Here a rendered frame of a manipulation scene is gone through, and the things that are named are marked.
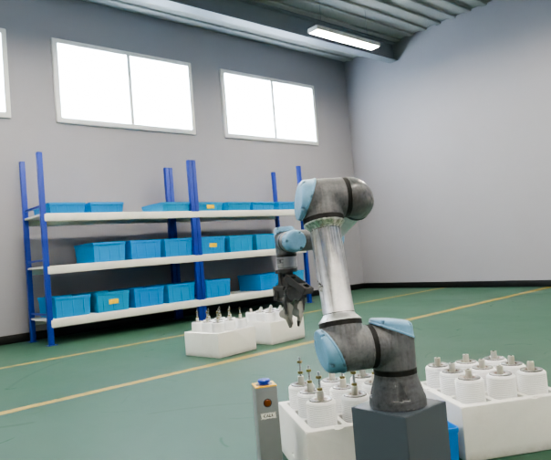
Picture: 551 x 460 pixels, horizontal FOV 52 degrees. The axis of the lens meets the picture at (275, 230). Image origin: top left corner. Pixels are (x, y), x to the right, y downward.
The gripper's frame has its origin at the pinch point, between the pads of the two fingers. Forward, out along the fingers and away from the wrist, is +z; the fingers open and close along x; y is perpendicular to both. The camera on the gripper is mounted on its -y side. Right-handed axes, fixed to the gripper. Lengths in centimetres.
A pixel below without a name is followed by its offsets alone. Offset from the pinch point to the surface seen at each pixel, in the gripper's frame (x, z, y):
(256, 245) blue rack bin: -323, -37, 435
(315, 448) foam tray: 18.2, 34.3, -25.0
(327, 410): 11.8, 24.2, -25.0
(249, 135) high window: -380, -202, 504
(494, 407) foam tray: -37, 31, -53
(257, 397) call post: 27.7, 18.8, -10.6
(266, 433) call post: 25.9, 30.4, -11.5
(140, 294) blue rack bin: -151, 8, 430
